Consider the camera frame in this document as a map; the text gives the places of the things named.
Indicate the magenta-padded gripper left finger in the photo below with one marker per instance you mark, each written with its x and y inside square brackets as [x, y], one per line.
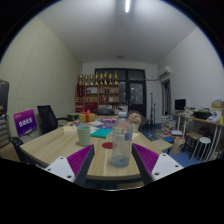
[80, 160]

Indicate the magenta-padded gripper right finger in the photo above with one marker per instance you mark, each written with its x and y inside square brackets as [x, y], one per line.
[146, 158]

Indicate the clear plastic water bottle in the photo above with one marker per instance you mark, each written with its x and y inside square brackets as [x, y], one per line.
[121, 143]

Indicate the pale green cup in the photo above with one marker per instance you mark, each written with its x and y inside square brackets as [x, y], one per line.
[83, 136]

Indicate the flat round red coaster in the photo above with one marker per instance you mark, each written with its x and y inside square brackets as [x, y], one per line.
[106, 145]

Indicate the beige flat box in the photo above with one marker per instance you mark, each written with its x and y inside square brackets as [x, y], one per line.
[70, 129]

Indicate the brown paper bag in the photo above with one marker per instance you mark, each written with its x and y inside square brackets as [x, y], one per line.
[177, 146]

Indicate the teal book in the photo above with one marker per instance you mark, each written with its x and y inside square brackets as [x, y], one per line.
[101, 133]

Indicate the grey padded chair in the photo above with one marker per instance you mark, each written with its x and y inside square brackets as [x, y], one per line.
[144, 119]

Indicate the pink flowers in white pot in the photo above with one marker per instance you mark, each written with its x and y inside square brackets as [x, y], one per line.
[135, 119]

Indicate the yellow gift box red ribbon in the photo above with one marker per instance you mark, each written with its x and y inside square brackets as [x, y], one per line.
[87, 117]

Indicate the black office chair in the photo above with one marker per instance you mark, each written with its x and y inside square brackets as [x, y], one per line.
[46, 118]

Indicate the white round stool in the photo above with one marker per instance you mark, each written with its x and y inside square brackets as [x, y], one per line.
[204, 140]

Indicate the black computer monitor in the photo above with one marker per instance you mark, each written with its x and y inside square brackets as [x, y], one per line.
[180, 104]

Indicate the black bag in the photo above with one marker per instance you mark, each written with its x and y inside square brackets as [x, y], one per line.
[17, 145]

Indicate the wooden shelf unit with trophies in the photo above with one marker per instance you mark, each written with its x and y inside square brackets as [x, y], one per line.
[96, 96]

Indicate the purple sign board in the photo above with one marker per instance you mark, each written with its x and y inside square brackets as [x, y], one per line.
[25, 122]

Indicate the black framed glass door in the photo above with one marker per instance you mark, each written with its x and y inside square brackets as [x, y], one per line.
[136, 91]

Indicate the white side desk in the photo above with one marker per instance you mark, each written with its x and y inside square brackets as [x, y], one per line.
[203, 120]

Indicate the silver ribbed suitcase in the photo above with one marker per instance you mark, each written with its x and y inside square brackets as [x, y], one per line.
[4, 131]

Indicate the white wall air conditioner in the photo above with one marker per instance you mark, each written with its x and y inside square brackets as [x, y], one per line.
[164, 71]

